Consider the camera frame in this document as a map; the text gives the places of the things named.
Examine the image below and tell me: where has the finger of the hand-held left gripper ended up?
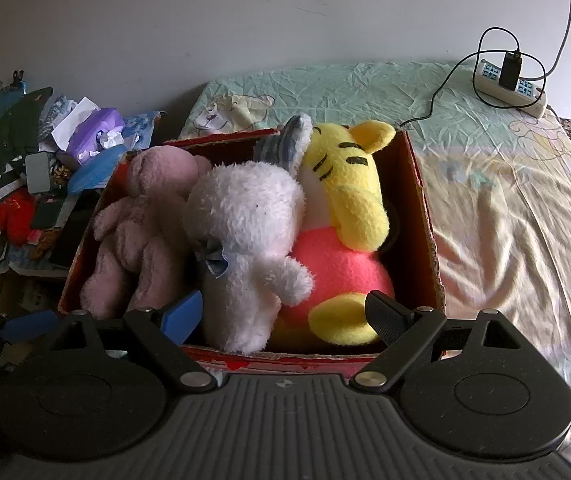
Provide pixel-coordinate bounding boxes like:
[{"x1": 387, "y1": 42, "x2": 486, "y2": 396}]
[{"x1": 0, "y1": 310, "x2": 59, "y2": 345}]

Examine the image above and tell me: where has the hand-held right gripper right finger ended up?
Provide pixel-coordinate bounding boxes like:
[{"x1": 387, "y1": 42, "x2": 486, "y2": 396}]
[{"x1": 354, "y1": 290, "x2": 522, "y2": 392}]

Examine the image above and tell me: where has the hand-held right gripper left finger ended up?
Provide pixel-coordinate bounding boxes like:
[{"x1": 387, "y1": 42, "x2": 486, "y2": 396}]
[{"x1": 45, "y1": 289, "x2": 217, "y2": 394}]

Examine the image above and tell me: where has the pink plush bear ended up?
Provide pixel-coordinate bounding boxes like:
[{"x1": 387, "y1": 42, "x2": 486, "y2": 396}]
[{"x1": 79, "y1": 146, "x2": 213, "y2": 321}]

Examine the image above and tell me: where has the red cardboard box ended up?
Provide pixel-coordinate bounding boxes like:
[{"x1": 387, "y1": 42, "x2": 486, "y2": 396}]
[{"x1": 58, "y1": 127, "x2": 447, "y2": 378}]

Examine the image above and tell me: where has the white fluffy plush toy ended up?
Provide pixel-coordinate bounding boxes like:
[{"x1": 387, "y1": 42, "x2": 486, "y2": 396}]
[{"x1": 182, "y1": 112, "x2": 316, "y2": 355}]

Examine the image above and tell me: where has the yellow tiger plush toy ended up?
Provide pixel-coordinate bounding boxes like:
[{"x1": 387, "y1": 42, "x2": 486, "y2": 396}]
[{"x1": 270, "y1": 120, "x2": 399, "y2": 346}]

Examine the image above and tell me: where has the red plush toy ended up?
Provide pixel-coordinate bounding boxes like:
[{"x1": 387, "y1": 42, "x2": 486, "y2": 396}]
[{"x1": 0, "y1": 192, "x2": 36, "y2": 243}]

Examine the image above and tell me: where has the cartoon print bed sheet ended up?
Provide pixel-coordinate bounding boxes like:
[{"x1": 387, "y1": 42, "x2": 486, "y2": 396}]
[{"x1": 178, "y1": 60, "x2": 571, "y2": 471}]

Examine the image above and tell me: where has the grey phone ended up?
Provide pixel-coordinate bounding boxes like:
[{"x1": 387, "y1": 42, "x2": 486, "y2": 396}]
[{"x1": 25, "y1": 152, "x2": 53, "y2": 195}]

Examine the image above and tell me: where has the blue printed packet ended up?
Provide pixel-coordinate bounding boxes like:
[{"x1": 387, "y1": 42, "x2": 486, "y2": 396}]
[{"x1": 124, "y1": 110, "x2": 167, "y2": 153}]

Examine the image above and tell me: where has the dark green cloth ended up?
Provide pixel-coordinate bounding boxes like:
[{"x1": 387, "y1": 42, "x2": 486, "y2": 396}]
[{"x1": 0, "y1": 87, "x2": 53, "y2": 186}]

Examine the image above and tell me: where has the purple tissue pack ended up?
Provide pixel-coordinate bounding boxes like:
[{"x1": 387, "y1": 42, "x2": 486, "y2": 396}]
[{"x1": 68, "y1": 107, "x2": 126, "y2": 161}]

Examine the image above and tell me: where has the white paper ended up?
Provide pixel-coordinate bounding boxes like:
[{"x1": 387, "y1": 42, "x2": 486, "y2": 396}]
[{"x1": 52, "y1": 97, "x2": 101, "y2": 151}]

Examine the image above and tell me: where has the white power strip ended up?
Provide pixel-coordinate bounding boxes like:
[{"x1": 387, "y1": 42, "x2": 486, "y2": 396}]
[{"x1": 474, "y1": 59, "x2": 549, "y2": 118}]

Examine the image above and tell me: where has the black charger plug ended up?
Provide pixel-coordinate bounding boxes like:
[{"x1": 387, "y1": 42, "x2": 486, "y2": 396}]
[{"x1": 498, "y1": 50, "x2": 522, "y2": 92}]

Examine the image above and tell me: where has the black charger cable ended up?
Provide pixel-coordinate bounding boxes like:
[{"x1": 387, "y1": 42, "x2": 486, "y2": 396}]
[{"x1": 399, "y1": 27, "x2": 549, "y2": 128}]

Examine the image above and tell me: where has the grey cable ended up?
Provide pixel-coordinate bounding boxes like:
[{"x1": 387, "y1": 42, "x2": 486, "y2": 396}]
[{"x1": 545, "y1": 0, "x2": 571, "y2": 78}]

